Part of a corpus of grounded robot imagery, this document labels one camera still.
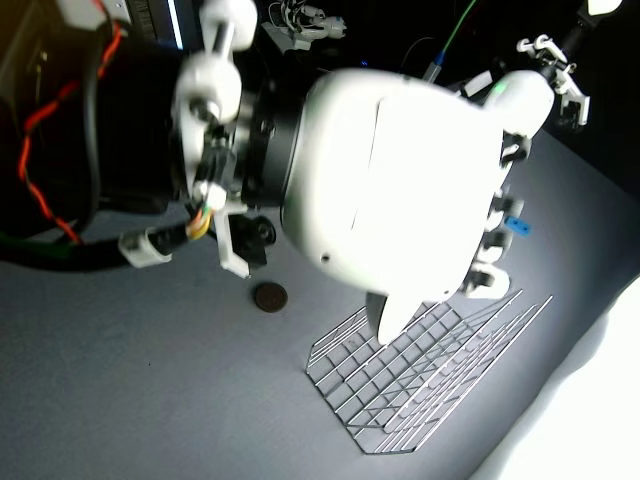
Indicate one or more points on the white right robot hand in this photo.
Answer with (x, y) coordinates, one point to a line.
(400, 190)

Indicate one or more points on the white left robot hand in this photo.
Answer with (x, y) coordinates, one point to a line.
(525, 100)

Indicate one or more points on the blue block with holes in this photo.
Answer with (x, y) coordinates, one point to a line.
(521, 226)

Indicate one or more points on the dark brown round cookie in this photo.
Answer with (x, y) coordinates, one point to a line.
(270, 297)

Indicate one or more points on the spare white robot hand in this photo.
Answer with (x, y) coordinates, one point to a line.
(325, 25)

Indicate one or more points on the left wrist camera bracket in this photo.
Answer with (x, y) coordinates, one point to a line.
(575, 100)

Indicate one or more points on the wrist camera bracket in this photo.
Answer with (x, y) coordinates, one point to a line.
(575, 100)
(210, 85)

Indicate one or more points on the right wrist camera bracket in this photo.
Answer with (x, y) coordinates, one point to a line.
(210, 85)

